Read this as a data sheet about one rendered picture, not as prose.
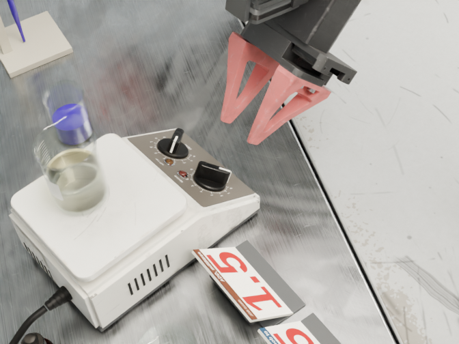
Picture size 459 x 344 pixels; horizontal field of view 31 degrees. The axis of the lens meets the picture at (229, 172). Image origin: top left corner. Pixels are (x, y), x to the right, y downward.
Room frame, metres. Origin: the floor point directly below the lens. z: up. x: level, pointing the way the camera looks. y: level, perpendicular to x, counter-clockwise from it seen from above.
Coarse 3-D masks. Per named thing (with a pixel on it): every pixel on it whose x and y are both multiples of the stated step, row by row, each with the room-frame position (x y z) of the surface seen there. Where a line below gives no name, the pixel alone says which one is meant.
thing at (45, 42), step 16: (0, 16) 0.74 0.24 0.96; (32, 16) 0.80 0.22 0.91; (48, 16) 0.80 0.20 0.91; (0, 32) 0.74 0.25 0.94; (16, 32) 0.78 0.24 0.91; (32, 32) 0.77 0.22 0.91; (48, 32) 0.77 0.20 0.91; (0, 48) 0.75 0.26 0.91; (16, 48) 0.75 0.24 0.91; (32, 48) 0.74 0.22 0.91; (48, 48) 0.74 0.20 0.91; (64, 48) 0.74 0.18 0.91; (16, 64) 0.72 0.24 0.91; (32, 64) 0.72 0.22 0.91
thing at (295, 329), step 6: (294, 324) 0.34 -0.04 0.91; (270, 330) 0.33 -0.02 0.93; (276, 330) 0.33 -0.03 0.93; (282, 330) 0.33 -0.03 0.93; (288, 330) 0.33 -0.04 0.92; (294, 330) 0.34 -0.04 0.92; (300, 330) 0.34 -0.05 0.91; (276, 336) 0.32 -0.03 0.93; (282, 336) 0.32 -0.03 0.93; (288, 336) 0.33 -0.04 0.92; (294, 336) 0.33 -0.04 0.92; (300, 336) 0.33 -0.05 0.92; (306, 336) 0.33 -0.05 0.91; (282, 342) 0.32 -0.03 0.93; (288, 342) 0.32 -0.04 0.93; (294, 342) 0.32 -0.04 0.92; (300, 342) 0.32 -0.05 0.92; (306, 342) 0.32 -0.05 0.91; (312, 342) 0.33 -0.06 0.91
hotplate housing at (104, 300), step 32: (192, 224) 0.43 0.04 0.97; (224, 224) 0.45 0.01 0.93; (32, 256) 0.44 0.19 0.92; (128, 256) 0.40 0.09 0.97; (160, 256) 0.40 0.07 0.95; (192, 256) 0.42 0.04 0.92; (64, 288) 0.39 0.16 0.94; (96, 288) 0.37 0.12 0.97; (128, 288) 0.38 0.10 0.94; (96, 320) 0.36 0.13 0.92
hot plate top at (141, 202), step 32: (128, 160) 0.49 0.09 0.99; (32, 192) 0.46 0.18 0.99; (128, 192) 0.45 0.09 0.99; (160, 192) 0.45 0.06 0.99; (32, 224) 0.43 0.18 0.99; (64, 224) 0.42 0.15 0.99; (96, 224) 0.42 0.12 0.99; (128, 224) 0.42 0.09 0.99; (160, 224) 0.41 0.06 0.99; (64, 256) 0.39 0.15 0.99; (96, 256) 0.39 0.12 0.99
